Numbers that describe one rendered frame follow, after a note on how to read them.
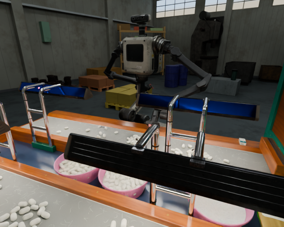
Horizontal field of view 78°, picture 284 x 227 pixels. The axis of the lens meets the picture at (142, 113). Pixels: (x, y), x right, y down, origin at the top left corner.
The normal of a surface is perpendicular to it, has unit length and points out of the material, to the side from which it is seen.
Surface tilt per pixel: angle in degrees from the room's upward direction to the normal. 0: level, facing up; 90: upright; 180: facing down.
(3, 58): 90
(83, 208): 0
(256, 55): 90
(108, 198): 0
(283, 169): 90
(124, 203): 0
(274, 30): 90
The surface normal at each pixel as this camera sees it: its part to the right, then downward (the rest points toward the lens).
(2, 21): 0.81, 0.21
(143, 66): -0.64, 0.27
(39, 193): 0.00, -0.94
